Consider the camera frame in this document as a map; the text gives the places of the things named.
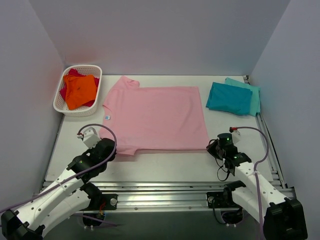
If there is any pink t-shirt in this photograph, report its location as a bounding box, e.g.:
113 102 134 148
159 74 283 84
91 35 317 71
102 76 209 156

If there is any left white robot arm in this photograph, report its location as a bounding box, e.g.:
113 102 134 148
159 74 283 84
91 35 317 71
1 138 116 240

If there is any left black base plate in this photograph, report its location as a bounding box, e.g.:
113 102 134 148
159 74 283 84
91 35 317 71
83 193 118 211

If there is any white perforated plastic basket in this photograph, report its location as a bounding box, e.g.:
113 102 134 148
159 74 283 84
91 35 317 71
53 64 103 117

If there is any folded light green t-shirt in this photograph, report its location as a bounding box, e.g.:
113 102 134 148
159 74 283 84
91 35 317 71
224 77 261 117

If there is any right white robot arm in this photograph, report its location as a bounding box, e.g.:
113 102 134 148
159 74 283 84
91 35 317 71
206 133 308 240

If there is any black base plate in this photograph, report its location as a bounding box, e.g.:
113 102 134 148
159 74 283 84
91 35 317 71
206 191 241 209
83 193 118 211

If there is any aluminium rail frame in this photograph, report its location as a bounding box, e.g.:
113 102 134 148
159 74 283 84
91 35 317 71
42 109 296 213

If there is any folded teal t-shirt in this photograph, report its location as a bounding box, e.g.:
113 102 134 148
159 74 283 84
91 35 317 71
205 82 253 116

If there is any orange t-shirt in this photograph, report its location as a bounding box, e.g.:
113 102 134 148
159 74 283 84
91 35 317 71
63 74 98 110

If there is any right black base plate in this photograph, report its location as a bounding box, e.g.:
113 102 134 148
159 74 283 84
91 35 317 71
206 191 241 209

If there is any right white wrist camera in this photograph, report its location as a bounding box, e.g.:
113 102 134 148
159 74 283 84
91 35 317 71
229 127 242 145

